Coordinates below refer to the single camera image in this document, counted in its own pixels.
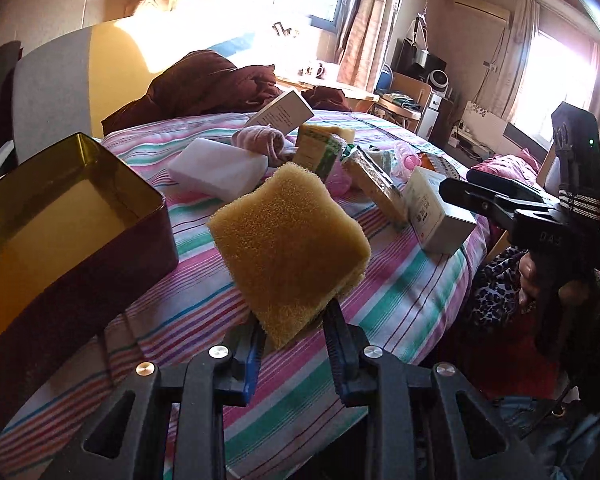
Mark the thick yellow sponge block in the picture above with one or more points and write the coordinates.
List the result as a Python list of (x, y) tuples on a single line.
[(346, 134)]

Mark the flat tan box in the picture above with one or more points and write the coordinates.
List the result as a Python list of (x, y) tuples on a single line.
[(376, 184)]

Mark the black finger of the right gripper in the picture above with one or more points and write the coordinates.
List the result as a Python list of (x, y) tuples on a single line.
[(510, 204)]

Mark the patterned window curtain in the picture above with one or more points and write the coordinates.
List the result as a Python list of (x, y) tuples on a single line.
[(367, 42)]

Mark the dark red tin box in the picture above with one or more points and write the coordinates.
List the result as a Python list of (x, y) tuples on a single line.
[(82, 236)]

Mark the grey yellow chair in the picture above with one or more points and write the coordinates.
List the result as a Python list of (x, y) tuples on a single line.
[(68, 85)]

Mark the green yellow packet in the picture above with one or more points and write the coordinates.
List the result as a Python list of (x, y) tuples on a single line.
[(317, 149)]

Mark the yellow sponge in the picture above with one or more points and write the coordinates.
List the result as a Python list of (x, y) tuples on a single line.
[(289, 248)]

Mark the large white foam block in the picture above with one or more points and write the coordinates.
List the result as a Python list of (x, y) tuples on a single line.
[(218, 169)]

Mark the beige carton with text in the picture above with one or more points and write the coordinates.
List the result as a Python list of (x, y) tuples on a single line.
[(285, 113)]

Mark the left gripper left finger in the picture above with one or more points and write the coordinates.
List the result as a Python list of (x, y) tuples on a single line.
[(236, 381)]

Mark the wooden side table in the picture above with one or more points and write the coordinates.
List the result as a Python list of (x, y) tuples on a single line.
[(404, 103)]

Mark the person right hand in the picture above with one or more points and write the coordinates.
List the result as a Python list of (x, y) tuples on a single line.
[(537, 280)]

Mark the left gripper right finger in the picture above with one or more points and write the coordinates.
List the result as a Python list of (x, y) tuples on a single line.
[(344, 343)]

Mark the mug on windowsill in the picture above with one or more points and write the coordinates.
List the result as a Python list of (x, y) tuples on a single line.
[(317, 70)]

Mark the pink plastic bag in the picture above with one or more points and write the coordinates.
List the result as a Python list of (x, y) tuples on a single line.
[(405, 160)]

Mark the maroon blanket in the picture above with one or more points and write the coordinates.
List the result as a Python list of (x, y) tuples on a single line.
[(201, 83)]

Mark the white small carton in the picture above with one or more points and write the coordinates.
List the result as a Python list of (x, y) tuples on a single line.
[(440, 228)]

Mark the pink knitted sock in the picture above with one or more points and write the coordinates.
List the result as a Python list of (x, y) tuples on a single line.
[(263, 140)]

